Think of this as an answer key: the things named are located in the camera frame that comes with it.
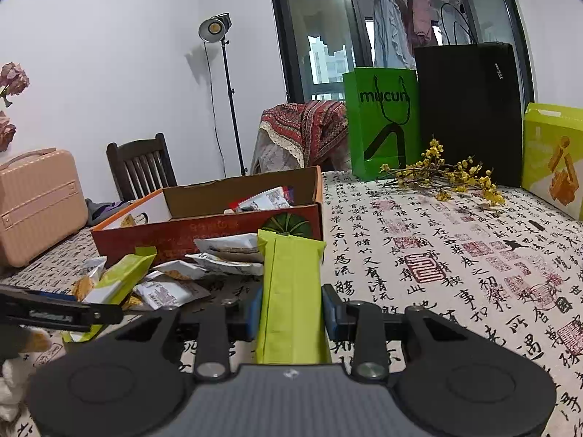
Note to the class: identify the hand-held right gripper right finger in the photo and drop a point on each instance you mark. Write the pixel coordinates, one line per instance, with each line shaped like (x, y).
(330, 316)

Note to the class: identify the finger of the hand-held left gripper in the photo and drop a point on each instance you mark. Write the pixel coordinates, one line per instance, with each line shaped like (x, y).
(54, 296)
(104, 314)

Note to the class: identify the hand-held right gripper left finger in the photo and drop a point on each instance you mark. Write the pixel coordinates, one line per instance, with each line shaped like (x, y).
(255, 318)

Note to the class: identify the golden biscuit packet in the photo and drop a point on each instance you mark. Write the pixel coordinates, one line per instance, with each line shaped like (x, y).
(132, 302)
(84, 287)

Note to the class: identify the long green snack packet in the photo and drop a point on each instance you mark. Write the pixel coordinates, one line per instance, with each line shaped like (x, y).
(291, 300)
(118, 277)

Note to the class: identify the pile of small snack packets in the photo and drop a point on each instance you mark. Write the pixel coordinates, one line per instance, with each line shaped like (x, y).
(164, 293)

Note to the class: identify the red cardboard box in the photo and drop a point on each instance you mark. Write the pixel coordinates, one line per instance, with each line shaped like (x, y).
(150, 236)

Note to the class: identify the white label snack packet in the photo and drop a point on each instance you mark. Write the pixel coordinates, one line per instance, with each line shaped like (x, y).
(264, 200)

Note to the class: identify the white fluffy cloth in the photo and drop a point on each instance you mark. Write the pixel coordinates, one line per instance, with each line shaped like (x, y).
(9, 391)

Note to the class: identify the pink ribbed suitcase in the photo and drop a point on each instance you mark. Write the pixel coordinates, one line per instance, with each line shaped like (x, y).
(41, 209)

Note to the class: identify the grey purple cloth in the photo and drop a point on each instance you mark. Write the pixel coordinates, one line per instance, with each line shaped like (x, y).
(104, 211)

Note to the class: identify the dark wooden chair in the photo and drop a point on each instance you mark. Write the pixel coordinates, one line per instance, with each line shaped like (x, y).
(141, 168)

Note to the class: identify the green paper bag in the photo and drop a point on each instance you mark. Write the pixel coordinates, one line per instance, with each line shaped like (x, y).
(364, 136)

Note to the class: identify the yellow flower branch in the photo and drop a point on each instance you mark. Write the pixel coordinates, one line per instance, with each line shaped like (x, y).
(435, 148)

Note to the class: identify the dried pink flowers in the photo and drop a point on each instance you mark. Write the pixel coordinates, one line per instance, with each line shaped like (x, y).
(13, 77)

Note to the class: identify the black paper bag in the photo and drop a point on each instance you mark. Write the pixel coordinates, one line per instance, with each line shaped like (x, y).
(469, 114)

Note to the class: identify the yellow-green gift bag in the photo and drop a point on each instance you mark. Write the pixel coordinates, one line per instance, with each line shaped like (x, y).
(546, 145)

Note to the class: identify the light blue hanging shirt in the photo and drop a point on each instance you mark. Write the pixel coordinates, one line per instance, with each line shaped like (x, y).
(387, 32)

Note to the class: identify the studio lamp on stand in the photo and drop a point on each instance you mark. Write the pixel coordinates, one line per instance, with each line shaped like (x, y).
(214, 27)

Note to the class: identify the pink hanging garment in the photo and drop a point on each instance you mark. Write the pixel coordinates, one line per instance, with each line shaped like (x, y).
(421, 13)

